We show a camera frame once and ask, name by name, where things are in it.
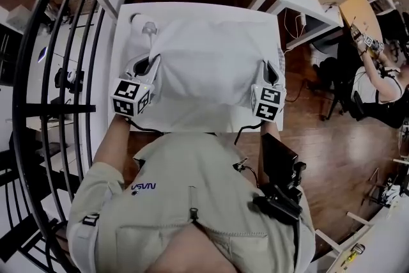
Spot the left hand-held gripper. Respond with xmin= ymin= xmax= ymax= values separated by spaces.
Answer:
xmin=110 ymin=52 xmax=162 ymax=119

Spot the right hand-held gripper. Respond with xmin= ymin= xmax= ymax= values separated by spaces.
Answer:
xmin=249 ymin=59 xmax=288 ymax=123

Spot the white pillow insert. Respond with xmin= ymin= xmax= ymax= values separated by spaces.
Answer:
xmin=127 ymin=12 xmax=285 ymax=134

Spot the person's left forearm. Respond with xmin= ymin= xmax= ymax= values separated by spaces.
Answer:
xmin=91 ymin=113 xmax=132 ymax=177

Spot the person's right forearm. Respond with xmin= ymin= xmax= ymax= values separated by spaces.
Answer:
xmin=259 ymin=120 xmax=282 ymax=145

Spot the black office chair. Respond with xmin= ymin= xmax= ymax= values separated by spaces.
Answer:
xmin=317 ymin=40 xmax=409 ymax=129

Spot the white square table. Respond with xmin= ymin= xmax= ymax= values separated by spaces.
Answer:
xmin=111 ymin=2 xmax=285 ymax=134

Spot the black chest-mounted device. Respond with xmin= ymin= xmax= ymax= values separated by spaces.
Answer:
xmin=248 ymin=132 xmax=308 ymax=228

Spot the round wooden table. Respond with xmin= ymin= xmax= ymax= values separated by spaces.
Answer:
xmin=333 ymin=0 xmax=385 ymax=52

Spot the person's beige zip shirt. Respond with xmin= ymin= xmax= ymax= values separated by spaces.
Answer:
xmin=66 ymin=130 xmax=318 ymax=273

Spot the black cabinet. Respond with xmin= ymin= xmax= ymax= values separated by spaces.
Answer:
xmin=0 ymin=22 xmax=25 ymax=87

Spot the person's neck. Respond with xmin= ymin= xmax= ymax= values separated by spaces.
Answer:
xmin=152 ymin=222 xmax=241 ymax=273

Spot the white workbench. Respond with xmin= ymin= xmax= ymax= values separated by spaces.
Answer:
xmin=325 ymin=201 xmax=409 ymax=273

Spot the white cable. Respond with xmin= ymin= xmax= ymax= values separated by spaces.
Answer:
xmin=282 ymin=7 xmax=308 ymax=49

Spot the left hand-held gripper black cable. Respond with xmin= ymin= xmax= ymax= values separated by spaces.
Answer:
xmin=125 ymin=117 xmax=164 ymax=136

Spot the hand-held gripper black cable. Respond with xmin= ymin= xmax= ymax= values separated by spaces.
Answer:
xmin=125 ymin=117 xmax=164 ymax=136
xmin=234 ymin=122 xmax=263 ymax=147

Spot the right hand-held gripper black cable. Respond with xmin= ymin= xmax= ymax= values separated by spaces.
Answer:
xmin=234 ymin=122 xmax=263 ymax=147

